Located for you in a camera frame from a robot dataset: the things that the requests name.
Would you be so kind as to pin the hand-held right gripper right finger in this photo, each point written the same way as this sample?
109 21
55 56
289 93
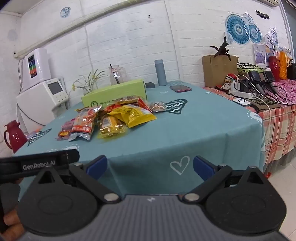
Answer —
203 168

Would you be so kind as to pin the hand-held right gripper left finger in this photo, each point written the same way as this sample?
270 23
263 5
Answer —
97 166

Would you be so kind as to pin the green cardboard box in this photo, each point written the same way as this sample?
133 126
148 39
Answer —
115 92

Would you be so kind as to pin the person's left hand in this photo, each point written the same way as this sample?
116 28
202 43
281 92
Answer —
12 219

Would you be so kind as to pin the red thermos jug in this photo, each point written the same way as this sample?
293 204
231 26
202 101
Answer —
15 138
274 68

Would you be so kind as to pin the small dark red snack packet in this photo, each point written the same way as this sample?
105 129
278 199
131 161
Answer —
63 135

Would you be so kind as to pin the golden snack packet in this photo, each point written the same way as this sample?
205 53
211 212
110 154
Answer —
111 126

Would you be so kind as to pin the silver red snack packet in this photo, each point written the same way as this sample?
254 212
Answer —
84 122

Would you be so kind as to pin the pink snack packet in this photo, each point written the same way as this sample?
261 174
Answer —
68 125

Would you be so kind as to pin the orange snack packet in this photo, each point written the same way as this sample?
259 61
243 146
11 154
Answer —
108 109

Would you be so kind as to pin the white countertop appliance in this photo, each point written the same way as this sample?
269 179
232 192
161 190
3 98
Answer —
39 102

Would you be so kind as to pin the yellow snack packet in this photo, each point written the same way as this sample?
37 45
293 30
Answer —
134 115

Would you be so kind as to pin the clear printed snack packet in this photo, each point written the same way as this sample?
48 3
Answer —
158 107

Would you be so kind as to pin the white round device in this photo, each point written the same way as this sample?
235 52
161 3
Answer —
241 102

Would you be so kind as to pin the red clear snack packet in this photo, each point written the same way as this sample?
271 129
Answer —
144 104

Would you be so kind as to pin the smartphone with red case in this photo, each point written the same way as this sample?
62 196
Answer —
180 88

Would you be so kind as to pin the white power strip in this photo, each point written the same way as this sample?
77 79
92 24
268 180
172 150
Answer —
240 93

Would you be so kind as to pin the glass vase with yellow flowers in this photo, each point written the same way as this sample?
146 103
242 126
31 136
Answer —
89 81

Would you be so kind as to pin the plaid tablecloth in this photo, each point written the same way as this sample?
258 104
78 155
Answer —
279 129

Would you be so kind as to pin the colourful plush toy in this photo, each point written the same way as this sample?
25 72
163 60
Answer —
227 81

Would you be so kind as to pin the glass pitcher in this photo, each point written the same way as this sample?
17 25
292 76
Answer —
117 75

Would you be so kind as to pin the white water purifier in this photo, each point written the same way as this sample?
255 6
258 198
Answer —
39 67

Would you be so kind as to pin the small black box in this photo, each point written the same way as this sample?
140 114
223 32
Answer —
150 85

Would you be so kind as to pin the brown cardboard box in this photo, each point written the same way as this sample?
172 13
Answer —
217 71

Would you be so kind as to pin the grey thermos bottle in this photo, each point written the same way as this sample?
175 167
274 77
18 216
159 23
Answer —
160 73

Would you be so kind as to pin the black charger device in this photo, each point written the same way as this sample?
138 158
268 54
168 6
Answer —
269 76
255 76

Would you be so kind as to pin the pink floral cloth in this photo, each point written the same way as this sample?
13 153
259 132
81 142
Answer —
288 90

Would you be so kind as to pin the dark purple plant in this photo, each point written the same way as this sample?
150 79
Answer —
223 49

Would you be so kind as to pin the large blue paper fan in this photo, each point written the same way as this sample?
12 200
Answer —
238 29

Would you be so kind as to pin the small pale paper fan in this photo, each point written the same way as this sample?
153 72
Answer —
248 18
270 41

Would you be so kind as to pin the medium blue paper fan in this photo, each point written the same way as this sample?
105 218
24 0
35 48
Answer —
255 33

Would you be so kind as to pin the air conditioner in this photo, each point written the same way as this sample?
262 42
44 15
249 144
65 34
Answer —
270 2

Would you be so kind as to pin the wall photo print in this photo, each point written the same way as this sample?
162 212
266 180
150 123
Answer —
259 53

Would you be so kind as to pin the round blue wall plate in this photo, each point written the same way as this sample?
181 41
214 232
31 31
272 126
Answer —
65 12

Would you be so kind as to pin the black wall sign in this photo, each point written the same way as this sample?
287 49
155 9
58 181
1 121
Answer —
262 14

